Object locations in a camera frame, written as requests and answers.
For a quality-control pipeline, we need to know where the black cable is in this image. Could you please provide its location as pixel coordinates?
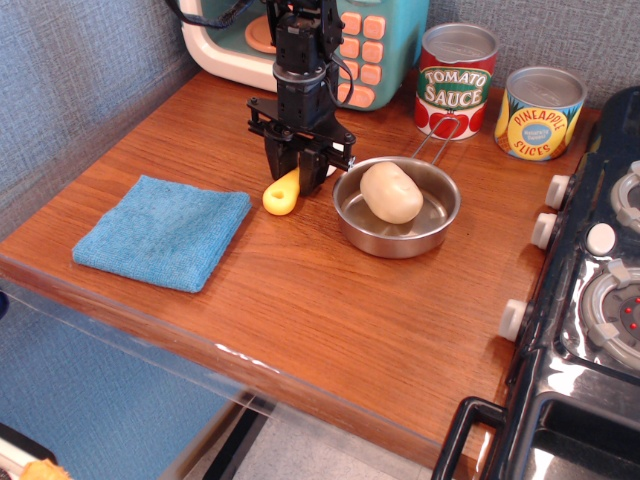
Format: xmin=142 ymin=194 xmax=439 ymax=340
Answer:
xmin=164 ymin=0 xmax=356 ymax=109

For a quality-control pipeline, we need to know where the beige toy potato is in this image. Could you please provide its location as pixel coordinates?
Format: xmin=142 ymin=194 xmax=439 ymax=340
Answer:
xmin=360 ymin=161 xmax=424 ymax=224

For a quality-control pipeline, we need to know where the small steel pan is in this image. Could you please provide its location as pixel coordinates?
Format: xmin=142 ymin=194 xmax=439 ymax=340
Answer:
xmin=332 ymin=135 xmax=461 ymax=259

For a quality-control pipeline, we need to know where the pineapple slices can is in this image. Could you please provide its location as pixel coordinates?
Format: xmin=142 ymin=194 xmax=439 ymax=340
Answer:
xmin=494 ymin=66 xmax=587 ymax=162

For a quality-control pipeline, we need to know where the orange toy plate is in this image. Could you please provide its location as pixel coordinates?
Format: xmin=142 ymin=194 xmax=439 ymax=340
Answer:
xmin=245 ymin=15 xmax=276 ymax=55

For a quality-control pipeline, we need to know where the blue folded cloth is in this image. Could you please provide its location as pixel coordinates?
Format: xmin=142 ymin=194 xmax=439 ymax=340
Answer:
xmin=72 ymin=176 xmax=251 ymax=293

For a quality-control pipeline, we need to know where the orange object at corner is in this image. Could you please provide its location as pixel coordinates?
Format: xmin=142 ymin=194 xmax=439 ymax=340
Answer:
xmin=19 ymin=459 xmax=71 ymax=480

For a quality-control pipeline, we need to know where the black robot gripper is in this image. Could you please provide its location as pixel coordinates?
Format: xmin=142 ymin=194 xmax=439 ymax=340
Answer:
xmin=247 ymin=69 xmax=355 ymax=196

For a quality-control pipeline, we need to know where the yellow handled white toy knife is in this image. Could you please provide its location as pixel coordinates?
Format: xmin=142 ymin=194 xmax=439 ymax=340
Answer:
xmin=262 ymin=167 xmax=321 ymax=216

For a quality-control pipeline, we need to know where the black toy stove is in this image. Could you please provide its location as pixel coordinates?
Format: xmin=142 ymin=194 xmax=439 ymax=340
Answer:
xmin=433 ymin=87 xmax=639 ymax=479

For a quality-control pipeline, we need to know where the toy microwave teal and cream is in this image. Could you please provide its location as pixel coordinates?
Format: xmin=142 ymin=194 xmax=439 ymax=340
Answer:
xmin=182 ymin=1 xmax=429 ymax=111

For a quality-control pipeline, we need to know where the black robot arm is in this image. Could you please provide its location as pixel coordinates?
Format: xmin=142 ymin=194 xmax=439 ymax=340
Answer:
xmin=247 ymin=1 xmax=356 ymax=196

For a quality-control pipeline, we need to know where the tomato sauce can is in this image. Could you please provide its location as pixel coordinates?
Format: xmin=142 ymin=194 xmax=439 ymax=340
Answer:
xmin=414 ymin=23 xmax=499 ymax=140

